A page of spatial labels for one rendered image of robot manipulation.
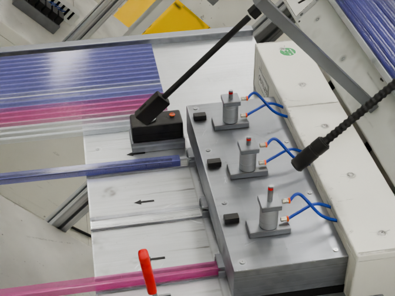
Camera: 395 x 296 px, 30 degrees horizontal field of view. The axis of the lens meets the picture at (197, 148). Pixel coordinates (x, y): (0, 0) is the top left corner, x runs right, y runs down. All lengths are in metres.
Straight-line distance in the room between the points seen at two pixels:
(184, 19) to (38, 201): 1.88
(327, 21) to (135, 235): 0.51
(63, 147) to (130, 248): 1.52
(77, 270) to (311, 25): 0.72
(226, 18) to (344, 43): 1.11
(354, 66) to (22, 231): 0.77
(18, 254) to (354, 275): 0.81
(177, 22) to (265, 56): 3.00
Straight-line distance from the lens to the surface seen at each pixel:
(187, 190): 1.03
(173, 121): 1.08
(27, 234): 1.56
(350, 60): 1.15
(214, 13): 2.25
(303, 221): 0.90
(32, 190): 2.56
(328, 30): 1.23
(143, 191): 1.03
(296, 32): 0.94
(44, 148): 2.45
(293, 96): 1.08
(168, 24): 4.16
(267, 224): 0.87
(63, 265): 1.58
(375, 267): 0.86
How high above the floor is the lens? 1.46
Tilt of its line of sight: 19 degrees down
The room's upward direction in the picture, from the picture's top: 48 degrees clockwise
